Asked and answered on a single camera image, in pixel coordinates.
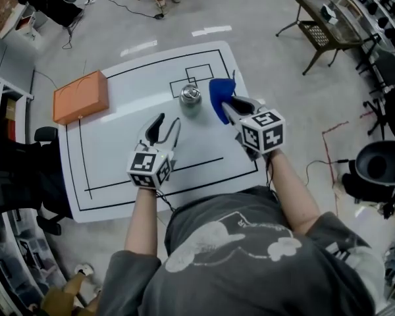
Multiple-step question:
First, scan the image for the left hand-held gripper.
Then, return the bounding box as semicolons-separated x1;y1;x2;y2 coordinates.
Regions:
126;113;182;190

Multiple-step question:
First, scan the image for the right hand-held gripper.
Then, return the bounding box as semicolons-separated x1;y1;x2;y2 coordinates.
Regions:
220;95;286;161

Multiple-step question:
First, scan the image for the blue cloth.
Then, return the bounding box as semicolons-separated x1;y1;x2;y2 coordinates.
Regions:
209;76;237;125

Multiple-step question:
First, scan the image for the steel drink container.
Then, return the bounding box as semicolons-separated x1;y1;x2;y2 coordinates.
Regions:
178;84;203;119

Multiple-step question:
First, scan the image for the person's right forearm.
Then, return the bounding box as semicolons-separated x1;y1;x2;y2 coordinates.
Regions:
269;147;321;240

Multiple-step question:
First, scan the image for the person's left forearm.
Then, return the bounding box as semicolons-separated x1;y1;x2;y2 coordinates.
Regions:
124;185;159;260

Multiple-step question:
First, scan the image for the orange box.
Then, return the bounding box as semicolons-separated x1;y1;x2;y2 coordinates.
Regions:
52;70;111;126

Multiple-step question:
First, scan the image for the dark metal mesh table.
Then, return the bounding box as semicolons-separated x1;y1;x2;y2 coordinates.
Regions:
275;0;382;76

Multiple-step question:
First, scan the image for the black round stool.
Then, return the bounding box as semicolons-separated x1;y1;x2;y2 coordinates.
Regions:
341;140;395;203

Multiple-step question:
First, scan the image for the black wheeled chair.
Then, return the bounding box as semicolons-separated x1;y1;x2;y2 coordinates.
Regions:
361;86;395;141

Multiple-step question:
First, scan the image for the grey printed t-shirt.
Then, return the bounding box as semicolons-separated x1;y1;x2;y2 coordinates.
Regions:
97;184;386;316

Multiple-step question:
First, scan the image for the black office chair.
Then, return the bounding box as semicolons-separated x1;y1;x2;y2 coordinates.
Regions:
0;126;72;237

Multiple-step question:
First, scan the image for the person's white shoe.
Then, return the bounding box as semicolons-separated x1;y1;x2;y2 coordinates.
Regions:
73;263;95;277

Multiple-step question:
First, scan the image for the white shelf unit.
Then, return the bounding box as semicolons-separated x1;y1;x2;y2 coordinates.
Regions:
0;68;36;142

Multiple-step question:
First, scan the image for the rack of black devices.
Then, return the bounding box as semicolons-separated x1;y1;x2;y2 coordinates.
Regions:
329;0;395;57

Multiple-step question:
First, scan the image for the open cardboard box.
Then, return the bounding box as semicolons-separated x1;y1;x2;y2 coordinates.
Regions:
0;3;49;43

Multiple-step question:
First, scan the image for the person's tan trouser leg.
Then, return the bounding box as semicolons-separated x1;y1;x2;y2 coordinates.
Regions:
40;271;101;316

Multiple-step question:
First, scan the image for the shelf of clear storage bins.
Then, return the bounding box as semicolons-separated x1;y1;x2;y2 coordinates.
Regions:
0;209;68;316

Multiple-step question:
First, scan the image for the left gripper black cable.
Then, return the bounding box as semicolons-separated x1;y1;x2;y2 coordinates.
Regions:
155;189;178;214

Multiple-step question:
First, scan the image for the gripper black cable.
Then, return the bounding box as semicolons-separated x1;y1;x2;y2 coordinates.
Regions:
155;189;178;214
263;151;281;205

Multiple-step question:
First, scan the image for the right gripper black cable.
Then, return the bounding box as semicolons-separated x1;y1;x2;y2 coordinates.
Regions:
263;151;281;205

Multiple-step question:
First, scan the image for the black power adapter with cable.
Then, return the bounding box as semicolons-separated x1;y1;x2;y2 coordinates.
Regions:
85;0;167;22

